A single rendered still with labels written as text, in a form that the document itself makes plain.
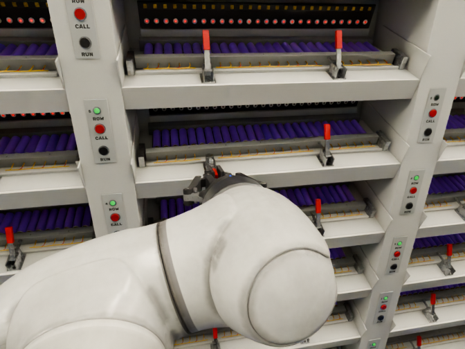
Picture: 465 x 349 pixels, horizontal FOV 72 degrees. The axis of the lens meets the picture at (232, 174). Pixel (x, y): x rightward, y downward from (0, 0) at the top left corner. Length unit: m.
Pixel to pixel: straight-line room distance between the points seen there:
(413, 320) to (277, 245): 1.08
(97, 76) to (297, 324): 0.52
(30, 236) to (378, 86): 0.83
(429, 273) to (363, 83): 0.65
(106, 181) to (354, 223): 0.62
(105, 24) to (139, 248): 0.44
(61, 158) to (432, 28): 0.80
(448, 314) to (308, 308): 1.13
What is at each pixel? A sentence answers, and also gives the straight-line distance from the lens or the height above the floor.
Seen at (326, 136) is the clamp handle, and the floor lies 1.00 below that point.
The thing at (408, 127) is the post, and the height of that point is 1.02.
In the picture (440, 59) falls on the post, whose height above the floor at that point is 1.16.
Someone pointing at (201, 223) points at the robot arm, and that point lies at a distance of 0.27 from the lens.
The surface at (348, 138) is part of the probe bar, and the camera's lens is 0.83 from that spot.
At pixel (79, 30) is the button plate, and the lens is 0.63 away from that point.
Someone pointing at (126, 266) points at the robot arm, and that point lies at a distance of 0.27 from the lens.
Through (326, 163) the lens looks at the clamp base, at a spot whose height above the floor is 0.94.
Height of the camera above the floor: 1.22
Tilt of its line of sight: 24 degrees down
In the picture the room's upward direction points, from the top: straight up
